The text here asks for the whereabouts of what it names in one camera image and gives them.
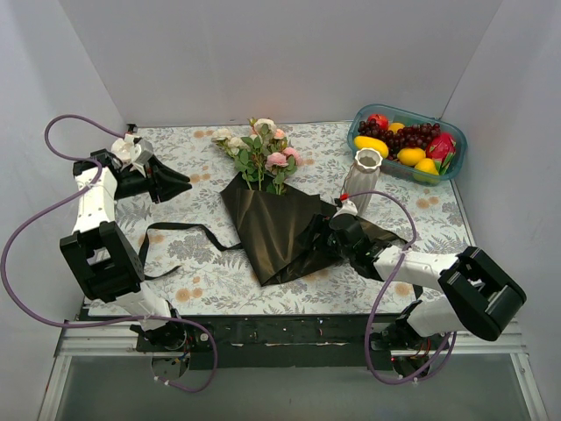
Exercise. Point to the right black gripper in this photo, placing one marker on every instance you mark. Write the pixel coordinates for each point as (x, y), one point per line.
(335, 239)

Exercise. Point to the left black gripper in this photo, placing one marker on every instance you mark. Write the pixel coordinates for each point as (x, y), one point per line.
(154, 179)

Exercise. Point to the black wrapping paper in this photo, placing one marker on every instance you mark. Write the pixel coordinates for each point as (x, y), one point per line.
(272, 230)

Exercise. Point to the black ribbon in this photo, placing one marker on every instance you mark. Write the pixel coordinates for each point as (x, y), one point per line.
(203, 248)

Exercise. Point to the pink rose stem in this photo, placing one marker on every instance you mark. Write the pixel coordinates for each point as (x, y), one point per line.
(281, 165)

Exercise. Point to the peach rose stem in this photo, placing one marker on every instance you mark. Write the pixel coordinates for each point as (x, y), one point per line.
(270, 135)

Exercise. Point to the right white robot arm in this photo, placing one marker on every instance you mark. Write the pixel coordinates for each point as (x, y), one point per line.
(477, 295)

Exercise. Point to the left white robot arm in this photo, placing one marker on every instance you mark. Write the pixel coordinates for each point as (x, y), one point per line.
(101, 258)

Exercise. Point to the white ribbed ceramic vase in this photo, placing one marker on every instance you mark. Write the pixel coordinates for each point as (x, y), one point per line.
(361, 179)

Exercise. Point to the white toilet paper roll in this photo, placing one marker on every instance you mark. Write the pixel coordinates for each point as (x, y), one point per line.
(125, 148)

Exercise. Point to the floral table mat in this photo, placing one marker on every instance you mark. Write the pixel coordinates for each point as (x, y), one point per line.
(432, 216)

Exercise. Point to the white rose stems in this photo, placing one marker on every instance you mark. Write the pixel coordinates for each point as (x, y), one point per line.
(246, 152)

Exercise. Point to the yellow mango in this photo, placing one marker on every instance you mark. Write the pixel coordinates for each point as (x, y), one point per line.
(362, 142)

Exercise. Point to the yellow lemon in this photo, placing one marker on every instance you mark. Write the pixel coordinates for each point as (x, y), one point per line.
(410, 156)

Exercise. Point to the yellow pear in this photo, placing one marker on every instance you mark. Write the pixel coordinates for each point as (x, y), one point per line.
(427, 165)

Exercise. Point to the red apple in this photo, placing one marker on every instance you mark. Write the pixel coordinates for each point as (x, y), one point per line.
(378, 120)

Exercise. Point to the small orange fruit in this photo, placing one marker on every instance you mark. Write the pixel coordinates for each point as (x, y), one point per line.
(396, 127)

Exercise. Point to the teal plastic fruit tub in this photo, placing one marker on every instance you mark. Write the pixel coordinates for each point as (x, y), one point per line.
(391, 165)

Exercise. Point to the dark purple grapes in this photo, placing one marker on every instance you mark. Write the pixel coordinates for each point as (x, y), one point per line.
(410, 136)

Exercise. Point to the red dragon fruit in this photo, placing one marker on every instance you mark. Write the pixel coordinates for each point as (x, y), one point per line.
(441, 150)

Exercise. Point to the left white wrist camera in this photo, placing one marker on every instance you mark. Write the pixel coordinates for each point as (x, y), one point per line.
(141, 153)

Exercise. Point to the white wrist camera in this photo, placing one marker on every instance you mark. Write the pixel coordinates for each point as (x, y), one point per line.
(347, 207)
(141, 153)

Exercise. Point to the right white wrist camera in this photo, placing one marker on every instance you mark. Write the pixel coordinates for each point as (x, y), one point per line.
(347, 207)

